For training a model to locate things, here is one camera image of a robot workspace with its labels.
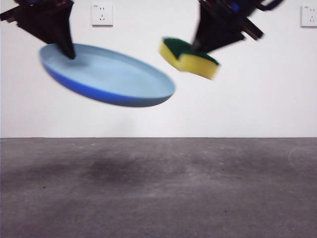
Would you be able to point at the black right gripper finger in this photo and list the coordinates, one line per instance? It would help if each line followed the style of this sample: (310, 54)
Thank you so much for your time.
(206, 27)
(223, 37)

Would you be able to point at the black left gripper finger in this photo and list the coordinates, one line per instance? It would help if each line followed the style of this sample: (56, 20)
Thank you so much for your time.
(67, 32)
(42, 31)

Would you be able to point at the yellow sponge with green pad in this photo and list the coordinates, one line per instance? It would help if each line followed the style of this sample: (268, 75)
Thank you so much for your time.
(195, 64)

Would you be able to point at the light blue round plate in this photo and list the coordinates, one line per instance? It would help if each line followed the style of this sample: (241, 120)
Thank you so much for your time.
(111, 74)

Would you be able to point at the white wall power socket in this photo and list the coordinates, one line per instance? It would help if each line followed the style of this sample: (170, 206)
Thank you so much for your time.
(102, 15)
(309, 16)

